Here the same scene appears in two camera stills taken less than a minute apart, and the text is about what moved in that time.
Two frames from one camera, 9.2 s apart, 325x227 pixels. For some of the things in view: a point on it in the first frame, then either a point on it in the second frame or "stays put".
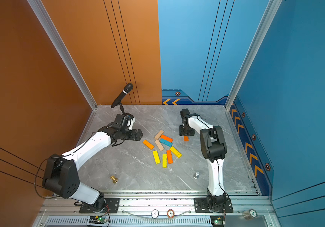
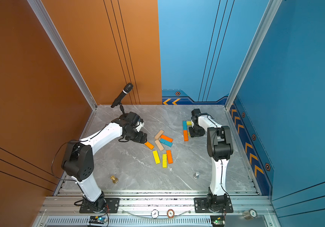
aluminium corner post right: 272,7 stays put
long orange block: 166,138 stays put
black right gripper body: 185,131 -> 196,131
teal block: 166,142 stays put
